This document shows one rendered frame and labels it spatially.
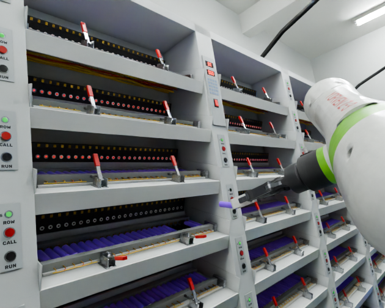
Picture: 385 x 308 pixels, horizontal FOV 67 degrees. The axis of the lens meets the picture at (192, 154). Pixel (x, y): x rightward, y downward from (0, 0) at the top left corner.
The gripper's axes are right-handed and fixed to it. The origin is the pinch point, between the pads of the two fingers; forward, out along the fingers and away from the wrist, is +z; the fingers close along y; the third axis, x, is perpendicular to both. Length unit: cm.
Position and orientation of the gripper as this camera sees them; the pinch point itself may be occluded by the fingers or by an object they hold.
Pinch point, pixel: (243, 200)
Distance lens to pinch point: 88.7
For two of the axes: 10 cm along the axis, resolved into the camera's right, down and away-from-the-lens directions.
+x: 2.8, 9.1, -3.1
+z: -6.6, 4.2, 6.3
